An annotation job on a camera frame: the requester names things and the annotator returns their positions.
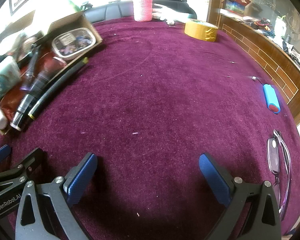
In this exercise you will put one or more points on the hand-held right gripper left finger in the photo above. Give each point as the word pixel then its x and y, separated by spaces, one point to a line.
pixel 82 177

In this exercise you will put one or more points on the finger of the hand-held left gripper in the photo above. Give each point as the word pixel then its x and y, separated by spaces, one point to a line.
pixel 27 162
pixel 0 152

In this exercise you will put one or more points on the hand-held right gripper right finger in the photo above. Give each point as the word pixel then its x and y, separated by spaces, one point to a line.
pixel 215 180

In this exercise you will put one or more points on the clear plastic container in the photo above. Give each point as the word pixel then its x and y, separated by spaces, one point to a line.
pixel 72 42

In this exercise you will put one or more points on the black marker pen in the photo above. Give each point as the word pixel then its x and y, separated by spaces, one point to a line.
pixel 27 100

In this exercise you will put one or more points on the teal cartoon tissue pack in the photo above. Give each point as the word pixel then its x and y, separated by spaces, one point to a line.
pixel 2 77

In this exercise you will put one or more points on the blue battery pack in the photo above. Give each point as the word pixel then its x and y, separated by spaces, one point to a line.
pixel 270 97

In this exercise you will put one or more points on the maroon velvet cloth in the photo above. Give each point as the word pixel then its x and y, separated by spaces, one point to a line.
pixel 152 92

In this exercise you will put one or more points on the yellow tape roll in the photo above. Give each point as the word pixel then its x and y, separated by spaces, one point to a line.
pixel 197 31

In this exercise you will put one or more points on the pile of small tools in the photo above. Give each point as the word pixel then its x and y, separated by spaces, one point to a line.
pixel 267 26

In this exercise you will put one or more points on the black charger device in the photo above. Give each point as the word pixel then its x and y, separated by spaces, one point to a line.
pixel 86 5

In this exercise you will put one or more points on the black leather sofa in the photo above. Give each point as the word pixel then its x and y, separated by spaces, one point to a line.
pixel 110 11

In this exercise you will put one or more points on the white gloves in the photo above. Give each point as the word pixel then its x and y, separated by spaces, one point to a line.
pixel 168 12

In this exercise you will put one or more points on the colourful cardboard box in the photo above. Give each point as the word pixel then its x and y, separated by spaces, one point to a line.
pixel 236 5

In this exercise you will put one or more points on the pink crochet covered bottle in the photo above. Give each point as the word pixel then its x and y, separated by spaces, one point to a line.
pixel 143 7

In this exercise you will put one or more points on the purple frame glasses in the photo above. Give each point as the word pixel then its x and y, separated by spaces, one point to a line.
pixel 273 157

